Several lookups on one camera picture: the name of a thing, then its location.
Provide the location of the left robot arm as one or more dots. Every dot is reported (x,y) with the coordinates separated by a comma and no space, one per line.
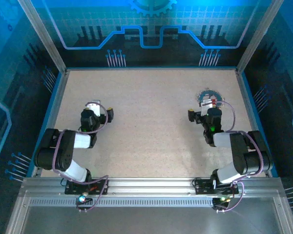
(51,151)

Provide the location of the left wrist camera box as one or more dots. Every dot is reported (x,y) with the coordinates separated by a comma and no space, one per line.
(95,107)

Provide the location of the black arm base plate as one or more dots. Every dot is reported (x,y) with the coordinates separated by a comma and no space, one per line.
(202,186)
(100,187)

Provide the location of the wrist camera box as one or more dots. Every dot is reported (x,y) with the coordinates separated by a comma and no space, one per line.
(95,107)
(207,103)

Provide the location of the aluminium frame post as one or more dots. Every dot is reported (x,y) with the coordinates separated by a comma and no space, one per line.
(259,36)
(42,36)

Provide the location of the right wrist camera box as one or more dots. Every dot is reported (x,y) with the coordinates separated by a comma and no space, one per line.
(207,103)

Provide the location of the grey metal shelf panel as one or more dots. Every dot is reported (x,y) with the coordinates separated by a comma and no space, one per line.
(146,221)

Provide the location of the aluminium mounting rail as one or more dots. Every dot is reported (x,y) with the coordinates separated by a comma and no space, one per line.
(149,186)

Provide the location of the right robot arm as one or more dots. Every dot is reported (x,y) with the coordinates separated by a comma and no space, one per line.
(251,156)

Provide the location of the small LED controller board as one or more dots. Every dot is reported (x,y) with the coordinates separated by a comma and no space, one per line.
(221,201)
(83,200)

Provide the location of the aluminium table side rail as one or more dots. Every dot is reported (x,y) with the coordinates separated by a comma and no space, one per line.
(249,109)
(51,122)

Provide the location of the aluminium table end rail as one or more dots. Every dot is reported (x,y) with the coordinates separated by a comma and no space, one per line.
(149,69)

